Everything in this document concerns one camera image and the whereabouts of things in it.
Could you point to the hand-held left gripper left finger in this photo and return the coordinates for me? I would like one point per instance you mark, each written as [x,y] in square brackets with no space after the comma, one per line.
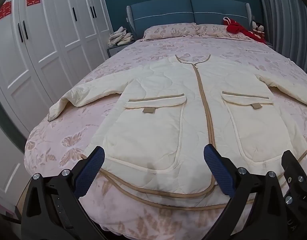
[91,171]

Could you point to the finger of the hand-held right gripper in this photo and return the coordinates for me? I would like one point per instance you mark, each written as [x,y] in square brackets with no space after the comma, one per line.
[293,167]

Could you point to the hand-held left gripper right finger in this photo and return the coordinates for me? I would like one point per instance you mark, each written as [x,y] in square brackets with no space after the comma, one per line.
[218,170]

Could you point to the cream quilted coat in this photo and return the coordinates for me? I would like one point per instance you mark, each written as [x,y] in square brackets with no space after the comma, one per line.
[168,120]

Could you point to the grey nightstand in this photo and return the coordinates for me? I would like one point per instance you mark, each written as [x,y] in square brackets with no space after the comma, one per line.
[116,50]

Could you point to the white wardrobe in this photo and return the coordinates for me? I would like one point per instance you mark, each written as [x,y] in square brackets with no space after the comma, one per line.
[48,42]

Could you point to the bed with pink floral cover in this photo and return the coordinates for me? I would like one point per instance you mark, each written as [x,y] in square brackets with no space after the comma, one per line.
[148,47]

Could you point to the pile of beige cloths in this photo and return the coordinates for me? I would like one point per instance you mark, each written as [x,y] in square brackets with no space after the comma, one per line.
[121,37]

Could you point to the pink floral pillow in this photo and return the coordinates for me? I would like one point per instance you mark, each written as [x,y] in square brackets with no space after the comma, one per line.
[168,30]
[211,30]

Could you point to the plush doll in red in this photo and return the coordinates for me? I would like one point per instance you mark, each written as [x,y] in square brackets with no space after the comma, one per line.
[260,28]

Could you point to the red garment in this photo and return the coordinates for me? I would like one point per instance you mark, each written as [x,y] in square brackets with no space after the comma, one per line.
[239,28]

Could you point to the white plush toy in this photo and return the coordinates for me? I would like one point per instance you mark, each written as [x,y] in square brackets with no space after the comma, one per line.
[254,25]

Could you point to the grey curtain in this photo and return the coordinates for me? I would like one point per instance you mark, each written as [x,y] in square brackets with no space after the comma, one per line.
[286,17]

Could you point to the blue upholstered headboard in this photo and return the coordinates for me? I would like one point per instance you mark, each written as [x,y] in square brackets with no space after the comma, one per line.
[163,12]

